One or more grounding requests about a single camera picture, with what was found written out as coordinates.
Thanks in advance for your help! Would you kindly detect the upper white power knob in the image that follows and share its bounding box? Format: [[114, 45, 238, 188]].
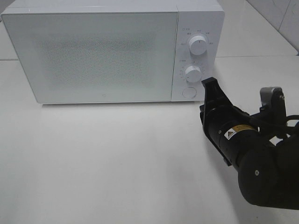
[[188, 34, 208, 56]]

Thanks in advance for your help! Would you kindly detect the white timer knob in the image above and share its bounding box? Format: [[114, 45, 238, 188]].
[[185, 65, 202, 83]]

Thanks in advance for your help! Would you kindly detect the white microwave door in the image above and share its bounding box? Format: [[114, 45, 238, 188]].
[[3, 13, 178, 104]]

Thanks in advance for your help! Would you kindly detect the round white door button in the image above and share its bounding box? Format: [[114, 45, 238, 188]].
[[182, 87, 197, 98]]

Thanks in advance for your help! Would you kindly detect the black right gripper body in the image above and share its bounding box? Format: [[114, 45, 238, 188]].
[[200, 105, 259, 149]]

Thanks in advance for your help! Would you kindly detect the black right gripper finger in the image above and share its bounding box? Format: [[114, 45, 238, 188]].
[[201, 77, 232, 110]]

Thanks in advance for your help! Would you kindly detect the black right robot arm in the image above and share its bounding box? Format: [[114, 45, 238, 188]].
[[200, 77, 299, 210]]

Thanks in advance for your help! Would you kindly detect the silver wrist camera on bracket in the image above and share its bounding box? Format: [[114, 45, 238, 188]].
[[260, 87, 286, 124]]

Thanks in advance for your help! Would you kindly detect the white microwave oven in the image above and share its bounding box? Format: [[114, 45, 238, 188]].
[[1, 0, 225, 103]]

